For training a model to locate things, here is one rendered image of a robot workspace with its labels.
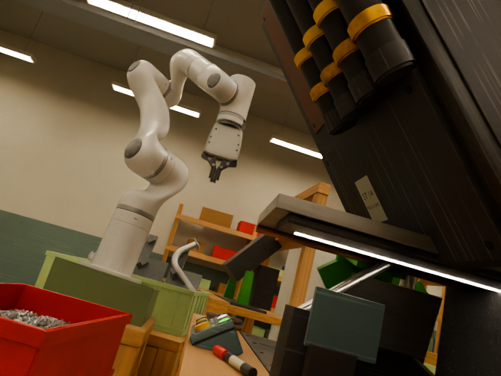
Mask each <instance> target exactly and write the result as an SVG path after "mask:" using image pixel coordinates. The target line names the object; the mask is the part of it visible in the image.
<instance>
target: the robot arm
mask: <svg viewBox="0 0 501 376"><path fill-rule="evenodd" d="M170 74H171V80H168V79H167V78H166V77H165V76H164V75H163V74H162V73H161V72H159V71H158V70H157V69H156V68H155V67H154V66H153V65H152V64H151V63H149V62H148V61H146V60H138V61H136V62H134V63H133V64H132V65H131V66H130V67H129V69H128V71H127V82H128V85H129V87H130V90H131V92H132V93H133V96H134V97H135V99H136V101H137V104H138V105H139V109H140V128H139V131H138V133H137V134H136V136H135V137H134V138H133V139H132V140H131V141H130V142H129V143H128V144H127V146H126V148H125V152H124V159H125V163H126V165H127V167H128V168H129V169H130V170H131V171H133V172H134V173H136V174H137V175H138V176H140V177H142V178H144V179H145V180H147V181H148V182H150V185H149V186H148V188H147V189H145V190H140V189H131V190H128V191H126V192H124V194H123V195H122V196H121V198H120V200H119V202H118V204H117V206H116V209H115V211H114V213H113V216H112V218H111V220H110V223H109V225H108V226H107V229H106V231H105V233H104V236H103V238H102V240H101V243H100V245H99V247H98V250H97V251H96V252H95V253H94V252H93V251H91V252H90V254H89V256H88V258H87V259H88V260H91V263H87V262H84V261H82V260H79V261H78V263H79V264H81V265H84V266H88V267H90V268H93V269H97V270H99V271H102V272H106V273H108V274H111V275H115V276H117V277H120V278H124V279H126V280H129V281H133V282H135V283H139V284H141V283H142V281H140V280H137V279H135V278H132V277H131V276H132V274H133V270H134V269H135V266H136V263H137V261H138V259H139V256H140V254H141V252H142V249H143V246H144V244H145V241H146V239H147V237H148V234H149V232H150V229H151V226H152V225H153V222H154V220H155V217H156V215H157V212H158V210H159V208H160V207H161V206H162V204H163V203H164V202H165V201H167V200H168V199H170V198H171V197H172V196H174V195H176V194H178V193H179V192H180V191H181V190H182V189H183V188H184V187H185V185H186V183H187V180H188V176H189V173H188V169H187V167H186V165H185V163H184V162H183V161H182V160H181V159H180V158H178V157H177V156H175V155H174V154H173V153H171V152H170V151H169V150H168V149H167V148H165V147H164V146H162V145H161V144H160V140H162V139H163V138H164V137H165V136H166V135H167V133H168V130H169V111H168V109H169V108H172V107H174V106H176V105H177V104H178V103H179V101H180V99H181V96H182V92H183V86H184V83H185V81H186V79H187V78H189V79H190V80H191V81H193V82H194V83H195V84H196V85H197V86H199V87H200V88H201V89H202V90H203V91H204V92H206V93H208V94H210V95H211V96H212V97H213V98H214V99H215V100H217V101H218V102H219V104H220V110H219V113H218V117H217V120H216V123H215V124H214V126H213V127H212V130H211V132H210V134H209V137H208V139H207V143H206V145H205V148H204V152H203V153H202V155H201V157H202V158H203V159H205V160H207V161H208V162H209V164H210V166H211V171H210V174H209V178H210V182H213V183H215V182H216V180H217V181H218V180H219V178H220V174H221V171H222V170H224V169H226V168H228V167H233V168H236V166H237V160H238V157H239V152H240V148H241V145H242V134H243V132H242V129H245V125H244V123H245V120H246V118H247V115H248V111H249V107H250V105H251V100H252V97H253V92H254V90H255V86H256V84H255V83H254V81H253V80H252V79H251V78H249V77H248V76H245V75H239V74H236V75H232V76H229V75H227V74H226V73H225V72H224V71H223V70H221V69H220V68H219V67H218V66H216V65H215V64H214V63H210V62H209V61H208V60H207V59H206V58H204V57H203V56H201V55H200V54H199V53H197V52H196V51H194V50H193V49H190V48H185V49H182V50H180V51H178V52H177V53H176V54H174V55H173V57H172V58H171V60H170ZM216 161H220V162H221V164H220V166H219V167H218V168H217V169H216V164H215V163H216ZM214 176H215V177H214Z"/></svg>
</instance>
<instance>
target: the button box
mask: <svg viewBox="0 0 501 376"><path fill-rule="evenodd" d="M224 315H226V316H228V314H227V313H225V314H224ZM218 317H219V316H218ZM218 317H215V318H212V319H208V322H209V323H210V326H209V327H207V328H204V329H202V330H198V331H195V329H194V328H195V325H193V326H192V329H191V333H190V338H189V339H190V342H191V344H192V345H193V346H196V347H199V348H204V349H207V350H211V351H212V350H213V347H214V346H215V345H220V346H222V347H223V348H225V349H227V350H228V351H229V352H230V353H232V354H234V355H236V356H239V355H240V354H242V353H243V349H242V346H241V343H240V341H239V337H238V334H237V332H236V329H235V327H234V323H233V320H232V319H231V318H230V317H229V316H228V317H227V318H229V319H228V320H226V321H223V322H220V321H221V320H219V319H218Z"/></svg>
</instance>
